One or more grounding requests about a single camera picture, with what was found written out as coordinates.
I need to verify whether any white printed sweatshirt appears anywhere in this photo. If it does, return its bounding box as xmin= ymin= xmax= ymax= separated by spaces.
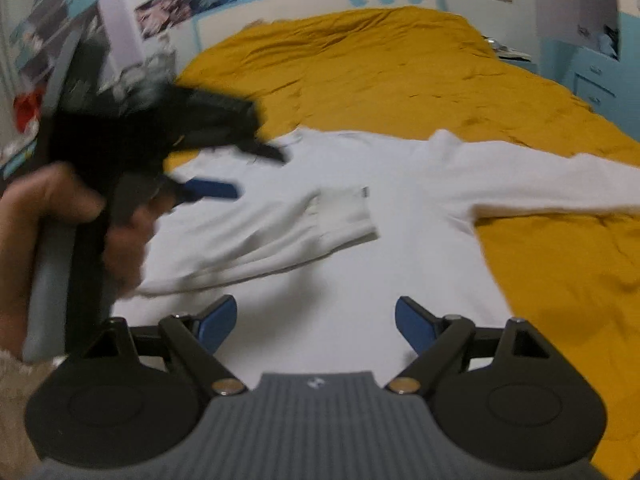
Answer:
xmin=114 ymin=128 xmax=639 ymax=384

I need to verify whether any person's left hand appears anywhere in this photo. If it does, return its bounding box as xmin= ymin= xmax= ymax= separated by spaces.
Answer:
xmin=0 ymin=161 xmax=177 ymax=351

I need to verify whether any mustard yellow bed duvet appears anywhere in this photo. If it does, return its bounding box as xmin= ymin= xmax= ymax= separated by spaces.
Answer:
xmin=178 ymin=6 xmax=639 ymax=479

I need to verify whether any fluffy cream left sleeve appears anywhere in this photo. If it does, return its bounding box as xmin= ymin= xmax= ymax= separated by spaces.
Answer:
xmin=0 ymin=350 xmax=58 ymax=479

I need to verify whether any white blue bed headboard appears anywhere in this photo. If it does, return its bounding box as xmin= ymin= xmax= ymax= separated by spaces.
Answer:
xmin=193 ymin=0 xmax=448 ymax=52

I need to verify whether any light blue dresser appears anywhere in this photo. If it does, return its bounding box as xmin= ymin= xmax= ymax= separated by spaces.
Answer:
xmin=539 ymin=13 xmax=640 ymax=140

